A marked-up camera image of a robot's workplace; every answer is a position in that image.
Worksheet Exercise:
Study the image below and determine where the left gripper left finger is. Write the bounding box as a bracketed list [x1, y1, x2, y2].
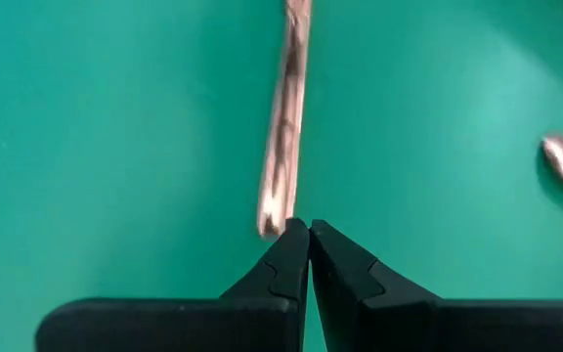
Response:
[34, 217, 311, 352]

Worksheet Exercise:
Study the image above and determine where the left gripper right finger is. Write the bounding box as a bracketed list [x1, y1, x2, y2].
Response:
[309, 218, 563, 352]

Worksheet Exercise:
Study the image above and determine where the green table mat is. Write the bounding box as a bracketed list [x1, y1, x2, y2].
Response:
[0, 0, 563, 352]

